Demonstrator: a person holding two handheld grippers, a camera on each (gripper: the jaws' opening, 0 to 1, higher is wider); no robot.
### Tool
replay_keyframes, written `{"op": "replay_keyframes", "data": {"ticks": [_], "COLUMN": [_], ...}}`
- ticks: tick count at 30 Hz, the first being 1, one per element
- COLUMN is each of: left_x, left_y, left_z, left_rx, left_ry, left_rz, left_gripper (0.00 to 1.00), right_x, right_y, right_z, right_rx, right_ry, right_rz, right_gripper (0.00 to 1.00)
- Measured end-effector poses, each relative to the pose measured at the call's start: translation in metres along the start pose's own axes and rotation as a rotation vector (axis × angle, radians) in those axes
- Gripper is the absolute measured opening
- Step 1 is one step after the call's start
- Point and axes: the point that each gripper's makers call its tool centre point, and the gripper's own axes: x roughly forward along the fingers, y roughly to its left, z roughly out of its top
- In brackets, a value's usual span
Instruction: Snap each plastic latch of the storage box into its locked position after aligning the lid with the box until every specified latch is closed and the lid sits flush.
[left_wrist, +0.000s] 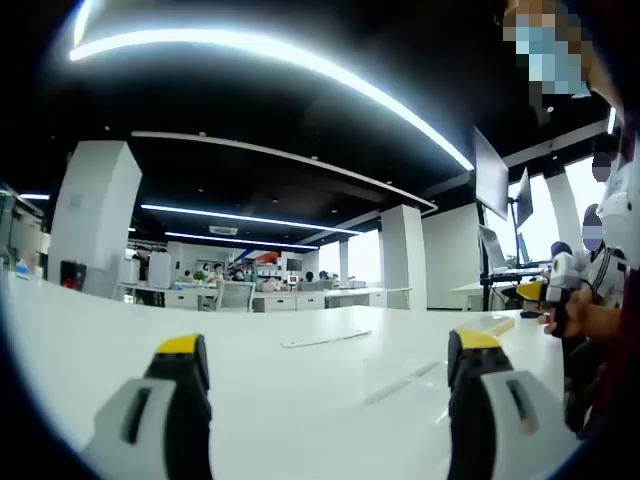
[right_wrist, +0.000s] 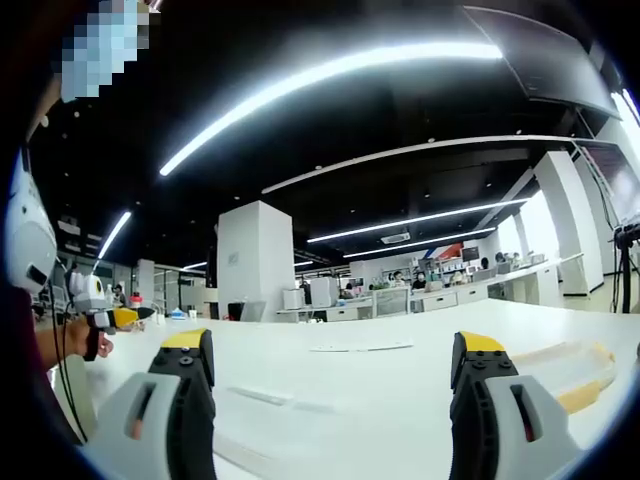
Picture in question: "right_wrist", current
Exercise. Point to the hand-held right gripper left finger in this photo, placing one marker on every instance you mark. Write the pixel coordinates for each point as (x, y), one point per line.
(150, 415)

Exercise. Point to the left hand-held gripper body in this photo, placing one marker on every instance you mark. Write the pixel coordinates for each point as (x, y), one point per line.
(87, 290)

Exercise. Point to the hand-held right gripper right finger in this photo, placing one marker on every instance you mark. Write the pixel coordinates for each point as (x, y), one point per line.
(500, 415)

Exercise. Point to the translucent storage box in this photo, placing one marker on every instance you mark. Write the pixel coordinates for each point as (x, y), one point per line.
(545, 382)

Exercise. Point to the clear container with yellow clips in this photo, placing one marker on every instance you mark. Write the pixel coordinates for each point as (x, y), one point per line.
(560, 360)

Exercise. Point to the person's left hand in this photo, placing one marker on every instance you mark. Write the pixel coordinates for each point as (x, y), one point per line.
(77, 340)

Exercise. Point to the red cap bottle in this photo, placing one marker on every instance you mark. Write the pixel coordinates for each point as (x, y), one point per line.
(135, 301)

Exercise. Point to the blue tissue pack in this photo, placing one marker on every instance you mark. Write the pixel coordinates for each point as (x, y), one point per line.
(178, 315)

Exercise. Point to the white paper cup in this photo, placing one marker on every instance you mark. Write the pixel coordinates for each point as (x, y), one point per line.
(192, 315)

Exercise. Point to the long ceiling light strip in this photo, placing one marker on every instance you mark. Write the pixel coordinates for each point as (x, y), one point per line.
(415, 219)
(420, 242)
(114, 235)
(300, 82)

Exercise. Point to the grey open laptop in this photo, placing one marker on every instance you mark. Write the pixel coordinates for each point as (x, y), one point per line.
(252, 312)

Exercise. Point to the person in maroon shirt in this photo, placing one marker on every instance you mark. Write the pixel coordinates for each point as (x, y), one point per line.
(30, 400)

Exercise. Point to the white square pillar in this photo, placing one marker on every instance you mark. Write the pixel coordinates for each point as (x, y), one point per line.
(255, 260)

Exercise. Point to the row of white office desks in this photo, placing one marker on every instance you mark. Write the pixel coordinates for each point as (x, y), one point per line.
(450, 300)

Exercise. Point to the small white cabinet appliance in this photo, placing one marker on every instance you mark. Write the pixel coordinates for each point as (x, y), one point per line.
(292, 299)

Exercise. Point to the grey mesh office chair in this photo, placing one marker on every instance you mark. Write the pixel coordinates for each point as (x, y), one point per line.
(391, 302)

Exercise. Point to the tall white cabinet appliance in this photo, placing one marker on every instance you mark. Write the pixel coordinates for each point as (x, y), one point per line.
(325, 292)

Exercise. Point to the black tripod stand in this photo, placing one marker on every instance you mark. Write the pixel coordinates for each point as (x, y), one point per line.
(625, 270)

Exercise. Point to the ceiling air vent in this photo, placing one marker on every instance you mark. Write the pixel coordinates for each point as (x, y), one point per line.
(395, 237)

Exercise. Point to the tilted lit monitor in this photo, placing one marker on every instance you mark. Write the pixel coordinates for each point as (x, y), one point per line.
(617, 185)

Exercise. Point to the large black monitor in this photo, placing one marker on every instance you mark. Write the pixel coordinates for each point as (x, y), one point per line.
(545, 60)

